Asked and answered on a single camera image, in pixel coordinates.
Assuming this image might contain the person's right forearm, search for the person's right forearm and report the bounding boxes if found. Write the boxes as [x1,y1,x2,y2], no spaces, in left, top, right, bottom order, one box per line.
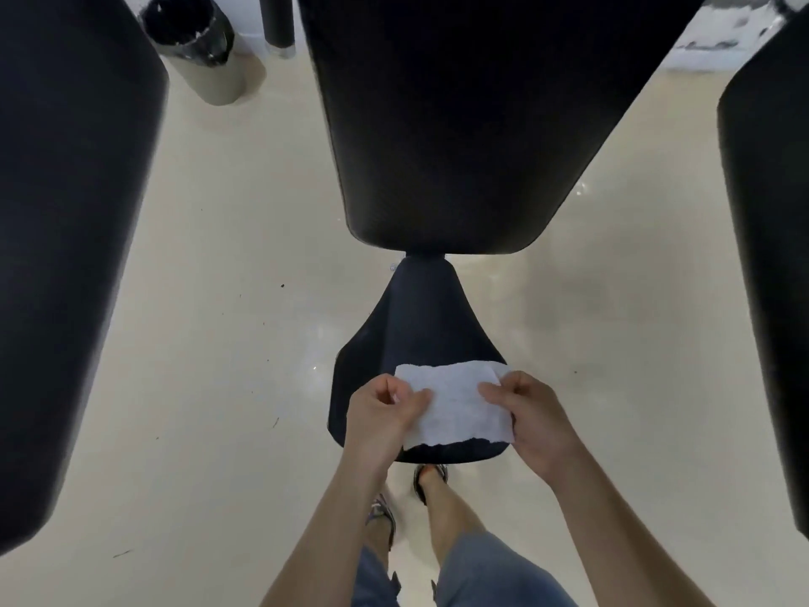
[543,447,720,607]

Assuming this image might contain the person's sneaker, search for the person's sneaker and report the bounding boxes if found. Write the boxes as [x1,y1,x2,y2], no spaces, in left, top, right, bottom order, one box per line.
[366,492,399,551]
[412,462,450,508]

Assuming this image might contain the white cleaning wipe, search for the white cleaning wipe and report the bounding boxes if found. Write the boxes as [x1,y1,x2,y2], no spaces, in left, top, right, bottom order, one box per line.
[394,359,517,451]

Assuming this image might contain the person's left sneaker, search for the person's left sneaker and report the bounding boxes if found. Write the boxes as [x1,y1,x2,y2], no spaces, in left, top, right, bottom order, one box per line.
[366,492,399,551]

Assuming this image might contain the person's right leg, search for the person's right leg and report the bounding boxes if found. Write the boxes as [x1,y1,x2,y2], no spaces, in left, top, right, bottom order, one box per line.
[420,467,491,563]

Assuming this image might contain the person's left hand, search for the person's left hand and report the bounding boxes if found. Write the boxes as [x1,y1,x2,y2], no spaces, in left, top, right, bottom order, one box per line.
[343,373,436,480]

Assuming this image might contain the black rectangular chest pad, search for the black rectangular chest pad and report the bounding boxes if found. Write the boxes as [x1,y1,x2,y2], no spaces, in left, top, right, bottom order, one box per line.
[295,0,712,255]

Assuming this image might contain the black foam handle grip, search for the black foam handle grip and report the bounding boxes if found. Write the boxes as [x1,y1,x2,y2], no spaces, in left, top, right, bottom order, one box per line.
[260,0,297,59]

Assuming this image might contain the person's left forearm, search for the person's left forearm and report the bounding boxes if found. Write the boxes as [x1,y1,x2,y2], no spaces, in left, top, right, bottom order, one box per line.
[259,448,407,607]

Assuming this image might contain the black padded arm rest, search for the black padded arm rest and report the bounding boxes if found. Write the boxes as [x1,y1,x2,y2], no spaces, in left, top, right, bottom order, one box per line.
[717,5,809,542]
[0,0,170,557]

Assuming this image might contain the black padded seat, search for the black padded seat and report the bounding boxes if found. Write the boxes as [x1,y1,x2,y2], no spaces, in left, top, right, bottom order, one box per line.
[326,253,514,466]

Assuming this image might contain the trash bin with black bag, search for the trash bin with black bag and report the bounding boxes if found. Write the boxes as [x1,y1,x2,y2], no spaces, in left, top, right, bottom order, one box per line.
[138,0,249,107]

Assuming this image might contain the person's right hand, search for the person's right hand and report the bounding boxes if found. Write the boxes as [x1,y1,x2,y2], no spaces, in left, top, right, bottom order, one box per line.
[477,370,587,492]

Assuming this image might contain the blue denim shorts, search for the blue denim shorts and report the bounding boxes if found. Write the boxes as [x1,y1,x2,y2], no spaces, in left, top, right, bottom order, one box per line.
[351,530,580,607]

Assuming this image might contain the person's right sneaker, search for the person's right sneaker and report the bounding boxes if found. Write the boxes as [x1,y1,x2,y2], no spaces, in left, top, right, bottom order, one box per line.
[412,462,450,508]

